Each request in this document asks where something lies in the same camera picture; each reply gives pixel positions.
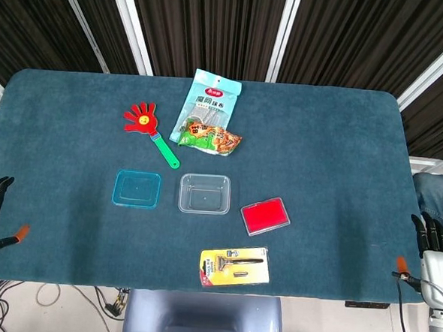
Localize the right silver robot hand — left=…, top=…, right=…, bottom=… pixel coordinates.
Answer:
left=390, top=209, right=443, bottom=310

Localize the blue translucent container lid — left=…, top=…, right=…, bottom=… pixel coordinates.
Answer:
left=112, top=168, right=162, bottom=210

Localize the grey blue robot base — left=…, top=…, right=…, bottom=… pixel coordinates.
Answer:
left=120, top=287, right=285, bottom=332

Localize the clear plastic tray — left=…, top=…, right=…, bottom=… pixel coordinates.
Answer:
left=177, top=172, right=232, bottom=216

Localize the black table control panel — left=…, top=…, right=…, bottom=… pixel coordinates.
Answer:
left=344, top=300, right=390, bottom=311

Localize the blue jeans leg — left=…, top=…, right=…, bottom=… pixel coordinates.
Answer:
left=409, top=172, right=443, bottom=229

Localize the teal table cloth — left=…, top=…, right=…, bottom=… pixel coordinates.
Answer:
left=0, top=65, right=443, bottom=307

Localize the red ink pad case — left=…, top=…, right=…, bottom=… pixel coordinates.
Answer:
left=238, top=195, right=294, bottom=240

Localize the red hand clapper toy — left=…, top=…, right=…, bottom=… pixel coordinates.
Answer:
left=120, top=100, right=185, bottom=171

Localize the yellow razor blister pack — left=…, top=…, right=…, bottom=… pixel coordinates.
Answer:
left=197, top=242, right=272, bottom=292

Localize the green orange snack packet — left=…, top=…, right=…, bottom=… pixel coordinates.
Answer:
left=176, top=119, right=244, bottom=158

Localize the light blue cloth package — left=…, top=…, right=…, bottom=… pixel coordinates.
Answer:
left=169, top=67, right=244, bottom=147

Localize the dark pleated curtain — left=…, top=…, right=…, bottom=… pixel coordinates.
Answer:
left=0, top=0, right=443, bottom=160

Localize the black right hand cable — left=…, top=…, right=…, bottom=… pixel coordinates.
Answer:
left=388, top=272, right=426, bottom=332

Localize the white floor cable loop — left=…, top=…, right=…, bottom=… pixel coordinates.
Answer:
left=35, top=282, right=62, bottom=308

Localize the thin white frame post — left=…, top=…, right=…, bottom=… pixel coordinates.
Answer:
left=49, top=0, right=114, bottom=74

